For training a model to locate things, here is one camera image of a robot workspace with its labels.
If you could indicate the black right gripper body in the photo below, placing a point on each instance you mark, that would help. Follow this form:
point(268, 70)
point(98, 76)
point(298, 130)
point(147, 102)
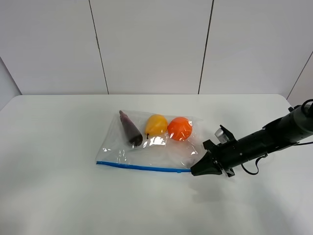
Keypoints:
point(218, 151)

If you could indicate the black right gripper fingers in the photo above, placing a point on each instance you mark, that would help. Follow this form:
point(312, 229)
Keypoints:
point(207, 165)

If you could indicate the clear zip bag blue seal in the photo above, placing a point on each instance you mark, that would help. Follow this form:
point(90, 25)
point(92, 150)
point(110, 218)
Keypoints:
point(157, 153)

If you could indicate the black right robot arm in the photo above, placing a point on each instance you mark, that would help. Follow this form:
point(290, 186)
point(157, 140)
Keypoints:
point(279, 134)

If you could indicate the orange fruit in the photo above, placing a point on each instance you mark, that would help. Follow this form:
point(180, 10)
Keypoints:
point(180, 129)

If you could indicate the yellow pear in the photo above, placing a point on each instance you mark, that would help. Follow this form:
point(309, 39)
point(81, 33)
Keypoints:
point(155, 125)

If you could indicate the dark purple eggplant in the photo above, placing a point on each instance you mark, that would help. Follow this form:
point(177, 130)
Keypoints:
point(133, 135)

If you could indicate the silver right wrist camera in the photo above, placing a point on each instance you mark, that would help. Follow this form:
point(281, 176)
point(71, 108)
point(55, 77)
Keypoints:
point(221, 136)

